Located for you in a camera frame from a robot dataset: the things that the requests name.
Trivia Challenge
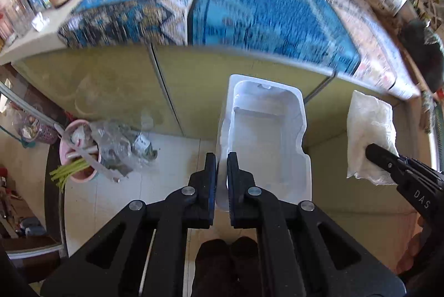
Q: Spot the white tissue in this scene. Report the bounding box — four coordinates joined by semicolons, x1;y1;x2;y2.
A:
347;90;399;186

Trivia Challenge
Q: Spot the white plastic tray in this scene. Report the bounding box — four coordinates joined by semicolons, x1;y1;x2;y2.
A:
216;74;312;211

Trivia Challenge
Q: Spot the pink trash bin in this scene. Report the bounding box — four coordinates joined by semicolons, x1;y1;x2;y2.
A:
56;120;102;187

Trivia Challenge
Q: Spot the right hand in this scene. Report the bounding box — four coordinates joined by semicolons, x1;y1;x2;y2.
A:
396;217;426;275

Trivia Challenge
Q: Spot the black round pot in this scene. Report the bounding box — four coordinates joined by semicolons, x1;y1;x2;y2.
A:
399;19;443;93

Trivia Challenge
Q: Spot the clear glass jar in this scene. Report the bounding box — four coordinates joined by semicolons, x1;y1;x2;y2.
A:
4;0;35;38

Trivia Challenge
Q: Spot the blue patterned patchwork tablecloth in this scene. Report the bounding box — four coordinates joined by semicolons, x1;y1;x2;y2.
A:
58;0;419;99

